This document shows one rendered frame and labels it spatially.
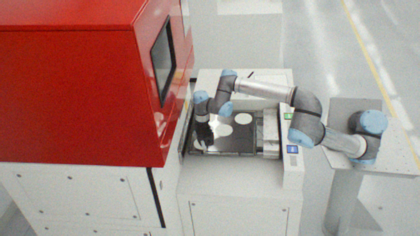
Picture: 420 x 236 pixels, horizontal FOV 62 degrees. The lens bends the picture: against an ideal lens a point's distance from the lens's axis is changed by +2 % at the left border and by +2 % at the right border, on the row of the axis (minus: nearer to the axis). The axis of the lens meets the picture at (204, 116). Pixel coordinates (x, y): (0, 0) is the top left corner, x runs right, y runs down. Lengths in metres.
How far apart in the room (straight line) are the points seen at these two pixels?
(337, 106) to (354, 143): 0.35
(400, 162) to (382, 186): 1.00
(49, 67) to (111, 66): 0.20
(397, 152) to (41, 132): 1.72
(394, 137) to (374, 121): 0.40
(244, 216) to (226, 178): 0.22
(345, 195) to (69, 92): 1.73
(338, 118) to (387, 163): 0.32
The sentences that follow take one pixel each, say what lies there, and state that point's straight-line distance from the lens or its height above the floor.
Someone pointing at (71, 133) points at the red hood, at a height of 1.39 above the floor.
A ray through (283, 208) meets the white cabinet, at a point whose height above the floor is 0.75.
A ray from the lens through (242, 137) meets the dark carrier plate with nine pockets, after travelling 1.93.
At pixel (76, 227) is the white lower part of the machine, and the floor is 0.78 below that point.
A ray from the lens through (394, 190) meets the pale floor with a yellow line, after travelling 3.06.
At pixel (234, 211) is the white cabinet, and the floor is 0.69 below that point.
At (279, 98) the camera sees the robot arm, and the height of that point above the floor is 1.29.
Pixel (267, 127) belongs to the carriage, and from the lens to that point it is 2.03.
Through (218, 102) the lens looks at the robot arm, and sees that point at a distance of 1.60.
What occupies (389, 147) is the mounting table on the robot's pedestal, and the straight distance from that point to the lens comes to 2.13.
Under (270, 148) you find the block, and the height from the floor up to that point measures 0.91.
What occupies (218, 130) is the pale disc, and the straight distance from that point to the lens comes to 1.98.
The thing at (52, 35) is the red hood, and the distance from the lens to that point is 1.14.
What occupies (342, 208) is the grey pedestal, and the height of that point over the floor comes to 0.30.
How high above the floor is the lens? 2.21
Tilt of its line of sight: 39 degrees down
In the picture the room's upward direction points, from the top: 6 degrees counter-clockwise
